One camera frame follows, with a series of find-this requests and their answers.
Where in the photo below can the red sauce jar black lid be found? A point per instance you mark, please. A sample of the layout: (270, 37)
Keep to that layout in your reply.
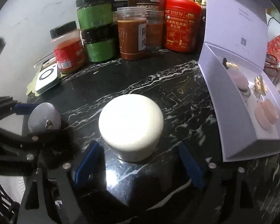
(67, 47)

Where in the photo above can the lower green jar black lid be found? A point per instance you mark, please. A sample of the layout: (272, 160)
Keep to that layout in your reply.
(98, 43)

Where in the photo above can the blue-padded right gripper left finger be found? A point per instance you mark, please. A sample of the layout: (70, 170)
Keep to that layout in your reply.
(87, 166)

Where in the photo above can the red patterned packet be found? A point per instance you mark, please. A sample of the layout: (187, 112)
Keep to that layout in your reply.
(273, 48)

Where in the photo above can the orange powder plastic jar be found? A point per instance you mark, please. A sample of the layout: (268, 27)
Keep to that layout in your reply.
(132, 32)

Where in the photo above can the green jar black lid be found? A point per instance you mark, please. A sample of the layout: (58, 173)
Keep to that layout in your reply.
(98, 43)
(94, 13)

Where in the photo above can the red tin canister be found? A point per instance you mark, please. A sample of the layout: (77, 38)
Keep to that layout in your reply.
(181, 25)

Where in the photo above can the small white round jar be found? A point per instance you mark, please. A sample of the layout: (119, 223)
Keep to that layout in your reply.
(44, 117)

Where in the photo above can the lavender gift box with lid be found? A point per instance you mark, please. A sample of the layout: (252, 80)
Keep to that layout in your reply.
(232, 61)

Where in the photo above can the upper green jar black lid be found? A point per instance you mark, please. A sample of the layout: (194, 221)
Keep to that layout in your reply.
(94, 13)

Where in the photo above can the pink round compact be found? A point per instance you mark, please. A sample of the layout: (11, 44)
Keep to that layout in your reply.
(266, 114)

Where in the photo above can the purple round compact jar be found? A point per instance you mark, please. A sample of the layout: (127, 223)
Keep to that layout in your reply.
(240, 82)

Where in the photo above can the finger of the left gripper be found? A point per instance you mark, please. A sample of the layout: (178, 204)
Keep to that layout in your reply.
(9, 106)
(10, 138)

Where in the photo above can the black beaded hair clip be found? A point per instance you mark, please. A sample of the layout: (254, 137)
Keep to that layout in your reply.
(228, 64)

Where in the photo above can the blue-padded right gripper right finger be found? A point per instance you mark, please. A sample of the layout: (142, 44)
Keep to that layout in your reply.
(193, 169)

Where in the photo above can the clear glass container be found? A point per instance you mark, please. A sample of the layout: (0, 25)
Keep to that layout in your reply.
(272, 70)

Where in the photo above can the large white cream jar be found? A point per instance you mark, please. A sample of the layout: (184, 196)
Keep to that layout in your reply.
(131, 125)

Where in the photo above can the gold metal hair claw clip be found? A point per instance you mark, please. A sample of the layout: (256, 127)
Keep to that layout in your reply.
(259, 88)

